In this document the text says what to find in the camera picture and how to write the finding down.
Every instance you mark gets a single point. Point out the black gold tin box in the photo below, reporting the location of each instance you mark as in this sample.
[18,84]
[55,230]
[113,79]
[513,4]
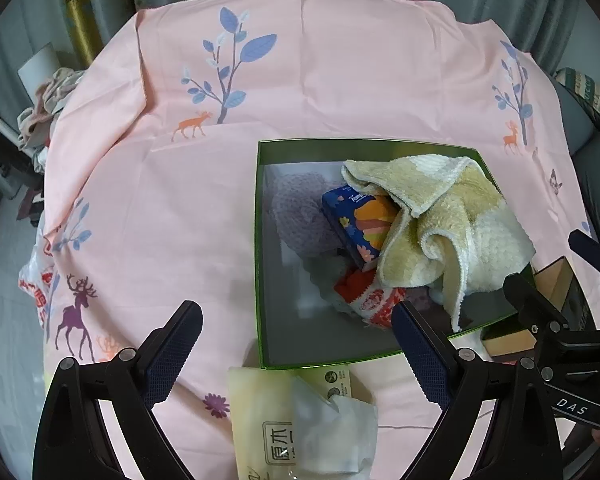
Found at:
[555,285]

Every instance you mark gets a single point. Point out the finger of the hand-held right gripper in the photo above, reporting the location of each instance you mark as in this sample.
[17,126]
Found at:
[530,300]
[590,252]

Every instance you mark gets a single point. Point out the red white packet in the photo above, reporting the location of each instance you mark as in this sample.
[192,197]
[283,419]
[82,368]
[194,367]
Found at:
[370,300]

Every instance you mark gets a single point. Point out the white tissue sheet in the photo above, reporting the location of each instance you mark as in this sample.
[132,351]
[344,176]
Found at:
[340,430]

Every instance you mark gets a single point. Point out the green cardboard box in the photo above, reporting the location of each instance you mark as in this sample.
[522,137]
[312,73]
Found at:
[280,310]

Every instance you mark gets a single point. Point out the striped patterned cushion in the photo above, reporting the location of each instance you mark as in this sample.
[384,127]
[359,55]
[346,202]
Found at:
[587,95]

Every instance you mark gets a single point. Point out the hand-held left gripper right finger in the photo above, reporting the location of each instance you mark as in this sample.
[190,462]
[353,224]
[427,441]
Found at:
[422,355]

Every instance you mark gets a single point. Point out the purple fleece towel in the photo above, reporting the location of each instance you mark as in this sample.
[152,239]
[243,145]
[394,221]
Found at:
[300,210]

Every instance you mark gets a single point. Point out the pile of clothes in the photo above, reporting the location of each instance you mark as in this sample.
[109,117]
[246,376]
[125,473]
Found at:
[55,92]

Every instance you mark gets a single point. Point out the cream yellow towel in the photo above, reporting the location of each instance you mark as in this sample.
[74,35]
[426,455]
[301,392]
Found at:
[460,220]

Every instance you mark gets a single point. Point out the gold patterned curtain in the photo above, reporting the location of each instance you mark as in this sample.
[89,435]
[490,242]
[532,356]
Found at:
[80,15]

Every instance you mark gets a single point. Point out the blue orange tissue pack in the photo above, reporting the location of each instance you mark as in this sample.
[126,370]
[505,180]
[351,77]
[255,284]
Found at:
[355,220]

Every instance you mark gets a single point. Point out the red white plastic bag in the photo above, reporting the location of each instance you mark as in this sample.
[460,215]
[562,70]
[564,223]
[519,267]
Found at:
[35,285]

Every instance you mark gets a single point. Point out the pale yellow tissue pack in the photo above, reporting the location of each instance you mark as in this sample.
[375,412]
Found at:
[260,410]

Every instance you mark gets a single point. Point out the pink printed bedsheet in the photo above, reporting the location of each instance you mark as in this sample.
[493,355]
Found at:
[180,185]

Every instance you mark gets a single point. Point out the white cylinder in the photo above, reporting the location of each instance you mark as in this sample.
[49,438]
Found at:
[37,67]

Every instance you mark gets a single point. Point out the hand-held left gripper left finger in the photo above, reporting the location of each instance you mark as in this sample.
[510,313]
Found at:
[175,350]

